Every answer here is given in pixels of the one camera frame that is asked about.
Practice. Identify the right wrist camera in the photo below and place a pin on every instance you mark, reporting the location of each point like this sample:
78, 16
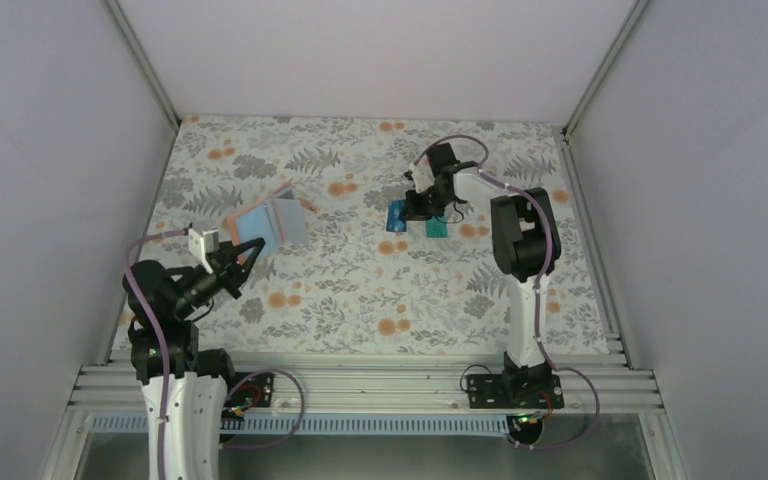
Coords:
420, 179

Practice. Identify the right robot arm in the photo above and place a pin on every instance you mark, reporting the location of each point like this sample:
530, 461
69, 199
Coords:
525, 244

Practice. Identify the floral table mat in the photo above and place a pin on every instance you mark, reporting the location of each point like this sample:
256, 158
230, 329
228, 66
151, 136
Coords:
355, 287

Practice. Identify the aluminium rail frame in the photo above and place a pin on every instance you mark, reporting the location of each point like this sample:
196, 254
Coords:
392, 383

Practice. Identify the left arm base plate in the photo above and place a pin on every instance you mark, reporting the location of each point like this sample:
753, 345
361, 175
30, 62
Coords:
254, 393

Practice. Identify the blue credit card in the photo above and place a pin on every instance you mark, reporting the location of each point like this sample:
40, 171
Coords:
395, 222

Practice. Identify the teal credit card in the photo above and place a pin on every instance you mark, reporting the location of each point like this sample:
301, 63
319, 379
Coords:
436, 228

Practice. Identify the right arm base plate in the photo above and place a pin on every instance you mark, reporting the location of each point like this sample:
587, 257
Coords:
488, 392

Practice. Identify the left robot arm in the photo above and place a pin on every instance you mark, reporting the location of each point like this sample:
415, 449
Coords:
189, 392

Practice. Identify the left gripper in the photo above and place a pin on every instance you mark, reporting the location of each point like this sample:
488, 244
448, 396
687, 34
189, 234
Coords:
227, 267

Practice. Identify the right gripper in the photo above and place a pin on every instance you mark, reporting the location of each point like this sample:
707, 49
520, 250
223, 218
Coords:
415, 211

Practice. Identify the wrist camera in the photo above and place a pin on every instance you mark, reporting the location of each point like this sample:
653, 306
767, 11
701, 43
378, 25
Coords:
420, 179
201, 243

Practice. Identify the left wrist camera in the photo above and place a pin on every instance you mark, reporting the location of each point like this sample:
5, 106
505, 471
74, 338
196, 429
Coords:
201, 243

